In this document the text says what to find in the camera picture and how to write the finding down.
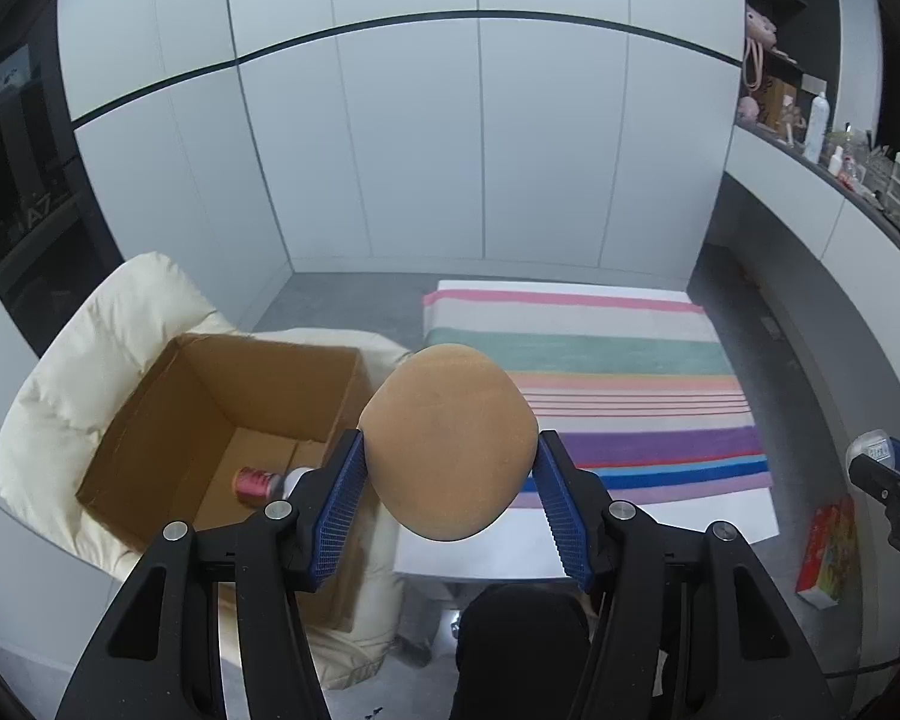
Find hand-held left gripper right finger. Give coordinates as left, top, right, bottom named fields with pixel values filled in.
left=536, top=429, right=835, bottom=720

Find black glass cabinet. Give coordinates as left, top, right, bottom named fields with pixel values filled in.
left=0, top=7, right=125, bottom=357

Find tan round puff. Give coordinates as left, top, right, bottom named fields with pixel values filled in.
left=358, top=343, right=539, bottom=542

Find brown box on counter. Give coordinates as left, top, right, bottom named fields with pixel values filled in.
left=761, top=79, right=800, bottom=132

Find colourful red flat box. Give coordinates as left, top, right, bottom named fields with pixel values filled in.
left=795, top=496, right=857, bottom=610

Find pink plush toy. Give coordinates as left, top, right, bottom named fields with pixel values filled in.
left=742, top=4, right=777, bottom=53

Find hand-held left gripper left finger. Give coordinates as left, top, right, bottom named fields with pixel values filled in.
left=55, top=427, right=367, bottom=720

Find cream padded chair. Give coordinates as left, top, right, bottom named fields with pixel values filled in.
left=0, top=251, right=413, bottom=691

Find tall white bottle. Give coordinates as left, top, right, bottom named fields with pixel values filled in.
left=804, top=92, right=831, bottom=164

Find black cable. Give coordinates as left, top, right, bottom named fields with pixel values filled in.
left=817, top=652, right=900, bottom=680

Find striped colourful blanket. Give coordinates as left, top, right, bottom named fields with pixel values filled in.
left=420, top=289, right=770, bottom=511

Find brown cardboard box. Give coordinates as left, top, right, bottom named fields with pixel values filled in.
left=75, top=332, right=372, bottom=631

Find white wardrobe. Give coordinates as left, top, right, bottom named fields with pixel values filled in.
left=56, top=0, right=747, bottom=275

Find red can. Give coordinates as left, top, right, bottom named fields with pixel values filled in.
left=234, top=466, right=287, bottom=503

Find white curved counter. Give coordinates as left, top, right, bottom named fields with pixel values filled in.
left=720, top=116, right=900, bottom=541

